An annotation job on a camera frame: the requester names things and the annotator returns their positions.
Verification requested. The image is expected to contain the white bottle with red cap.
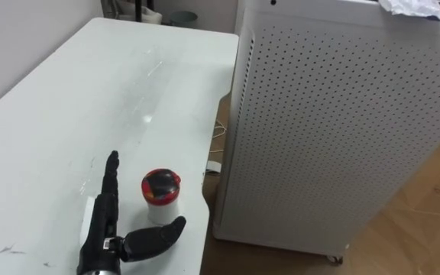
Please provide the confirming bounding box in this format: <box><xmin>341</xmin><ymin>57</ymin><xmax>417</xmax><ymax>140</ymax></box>
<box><xmin>141</xmin><ymin>168</ymin><xmax>182</xmax><ymax>225</ymax></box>

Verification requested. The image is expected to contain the grey round bin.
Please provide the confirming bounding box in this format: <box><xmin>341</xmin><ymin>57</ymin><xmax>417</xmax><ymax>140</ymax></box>
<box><xmin>169</xmin><ymin>10</ymin><xmax>199</xmax><ymax>28</ymax></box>

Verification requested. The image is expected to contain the white floor cable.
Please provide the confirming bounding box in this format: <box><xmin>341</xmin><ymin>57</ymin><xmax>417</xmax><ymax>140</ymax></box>
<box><xmin>209</xmin><ymin>119</ymin><xmax>228</xmax><ymax>154</ymax></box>

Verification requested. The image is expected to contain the crumpled white paper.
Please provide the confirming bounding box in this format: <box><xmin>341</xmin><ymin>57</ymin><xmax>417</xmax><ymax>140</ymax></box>
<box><xmin>378</xmin><ymin>0</ymin><xmax>440</xmax><ymax>22</ymax></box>

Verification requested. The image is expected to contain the white desk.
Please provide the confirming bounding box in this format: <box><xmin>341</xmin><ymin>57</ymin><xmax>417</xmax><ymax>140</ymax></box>
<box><xmin>0</xmin><ymin>17</ymin><xmax>240</xmax><ymax>275</ymax></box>

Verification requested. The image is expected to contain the white perforated metal cabinet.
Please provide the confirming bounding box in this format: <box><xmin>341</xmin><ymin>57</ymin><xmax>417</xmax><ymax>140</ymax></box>
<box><xmin>212</xmin><ymin>0</ymin><xmax>440</xmax><ymax>264</ymax></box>

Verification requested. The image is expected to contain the white power adapter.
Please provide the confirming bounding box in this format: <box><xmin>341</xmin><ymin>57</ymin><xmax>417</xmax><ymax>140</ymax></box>
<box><xmin>205</xmin><ymin>160</ymin><xmax>224</xmax><ymax>175</ymax></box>

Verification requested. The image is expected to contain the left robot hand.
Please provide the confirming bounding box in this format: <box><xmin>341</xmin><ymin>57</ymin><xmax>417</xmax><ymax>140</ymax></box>
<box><xmin>76</xmin><ymin>150</ymin><xmax>187</xmax><ymax>275</ymax></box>

